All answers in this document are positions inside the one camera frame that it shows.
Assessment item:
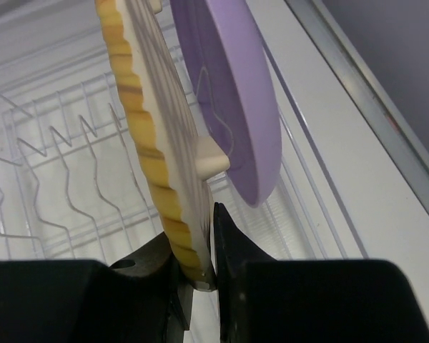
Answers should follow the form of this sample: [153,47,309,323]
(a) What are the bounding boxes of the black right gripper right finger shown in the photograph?
[214,203,429,342]

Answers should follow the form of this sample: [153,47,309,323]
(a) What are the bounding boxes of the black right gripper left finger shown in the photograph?
[0,234,192,342]

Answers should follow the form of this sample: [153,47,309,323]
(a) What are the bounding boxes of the square woven orange tray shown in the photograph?
[95,1,230,292]

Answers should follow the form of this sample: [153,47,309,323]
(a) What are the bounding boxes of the purple plate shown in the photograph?
[169,1,282,207]

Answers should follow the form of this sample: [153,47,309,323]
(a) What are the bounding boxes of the white wire dish rack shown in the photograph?
[0,19,365,263]

